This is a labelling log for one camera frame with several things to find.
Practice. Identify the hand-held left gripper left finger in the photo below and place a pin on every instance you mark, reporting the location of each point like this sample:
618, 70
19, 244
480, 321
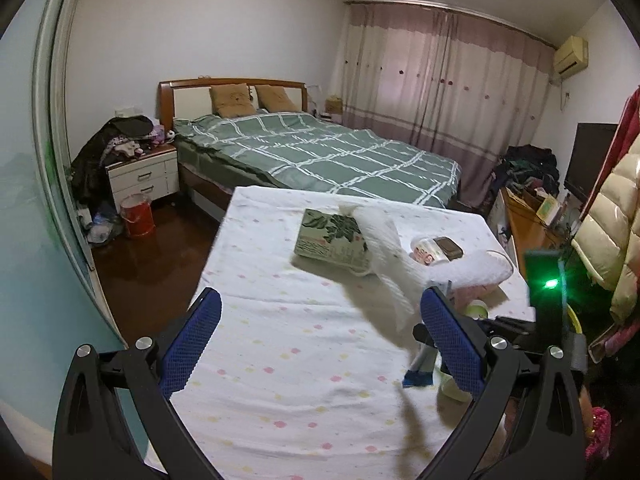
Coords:
192, 340

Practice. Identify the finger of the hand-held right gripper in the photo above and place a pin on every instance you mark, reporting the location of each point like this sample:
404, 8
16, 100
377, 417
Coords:
515, 327

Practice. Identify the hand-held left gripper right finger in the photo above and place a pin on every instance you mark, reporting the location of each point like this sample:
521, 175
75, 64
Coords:
450, 345

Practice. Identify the white fluffy towel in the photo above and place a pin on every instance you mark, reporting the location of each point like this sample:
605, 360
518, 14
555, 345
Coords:
390, 260

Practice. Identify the pale green drink carton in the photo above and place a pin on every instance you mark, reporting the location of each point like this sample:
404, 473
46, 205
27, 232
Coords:
332, 237

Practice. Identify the blue and white wrapper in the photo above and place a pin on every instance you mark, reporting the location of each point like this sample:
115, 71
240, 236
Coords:
420, 370

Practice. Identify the small white cup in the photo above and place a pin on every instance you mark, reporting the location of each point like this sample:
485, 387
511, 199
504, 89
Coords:
477, 308

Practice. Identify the white plastic bag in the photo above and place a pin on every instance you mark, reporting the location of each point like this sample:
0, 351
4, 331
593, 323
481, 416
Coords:
475, 266

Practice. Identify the white dotted tablecloth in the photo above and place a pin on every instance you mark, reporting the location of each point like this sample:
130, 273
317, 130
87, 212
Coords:
280, 350

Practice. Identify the white cup with red print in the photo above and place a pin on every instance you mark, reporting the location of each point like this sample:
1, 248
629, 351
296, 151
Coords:
424, 252

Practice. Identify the dark brown pouch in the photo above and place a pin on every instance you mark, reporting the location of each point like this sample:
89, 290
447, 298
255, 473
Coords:
448, 248

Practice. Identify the cream puffer jacket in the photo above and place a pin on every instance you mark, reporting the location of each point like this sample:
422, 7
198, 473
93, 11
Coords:
610, 230

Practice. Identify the pink cloth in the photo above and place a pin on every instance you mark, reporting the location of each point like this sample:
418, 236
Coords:
599, 432

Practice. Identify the red bucket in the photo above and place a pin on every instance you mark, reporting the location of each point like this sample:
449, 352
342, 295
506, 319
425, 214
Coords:
137, 215

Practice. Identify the dark clothes heap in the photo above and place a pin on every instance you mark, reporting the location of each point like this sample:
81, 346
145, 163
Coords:
530, 165

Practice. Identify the plastic bags on floor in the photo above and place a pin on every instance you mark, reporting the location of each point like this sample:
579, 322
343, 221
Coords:
100, 227

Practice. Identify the black television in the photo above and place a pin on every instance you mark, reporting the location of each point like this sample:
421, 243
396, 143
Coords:
590, 160

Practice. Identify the white nightstand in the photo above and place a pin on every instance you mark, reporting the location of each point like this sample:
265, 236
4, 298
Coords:
145, 175

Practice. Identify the frosted glass sliding door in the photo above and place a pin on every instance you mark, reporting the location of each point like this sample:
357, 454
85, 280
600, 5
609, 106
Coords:
30, 210

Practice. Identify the pile of dark clothes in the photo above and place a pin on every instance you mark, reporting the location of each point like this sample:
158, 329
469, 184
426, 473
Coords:
125, 127

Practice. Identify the bed with green plaid cover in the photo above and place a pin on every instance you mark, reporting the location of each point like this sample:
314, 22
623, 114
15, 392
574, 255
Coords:
325, 155

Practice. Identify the brown pillow with face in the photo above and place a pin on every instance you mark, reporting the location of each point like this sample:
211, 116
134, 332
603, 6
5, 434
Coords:
232, 100

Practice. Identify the pink beige curtain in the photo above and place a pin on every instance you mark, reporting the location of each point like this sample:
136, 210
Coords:
440, 85

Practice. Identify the plain brown pillow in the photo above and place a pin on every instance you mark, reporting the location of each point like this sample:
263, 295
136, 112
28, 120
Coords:
276, 98

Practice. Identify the green picture frame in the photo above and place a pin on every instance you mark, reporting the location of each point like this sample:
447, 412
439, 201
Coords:
547, 209

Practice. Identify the wall air conditioner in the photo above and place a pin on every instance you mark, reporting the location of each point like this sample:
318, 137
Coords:
570, 55

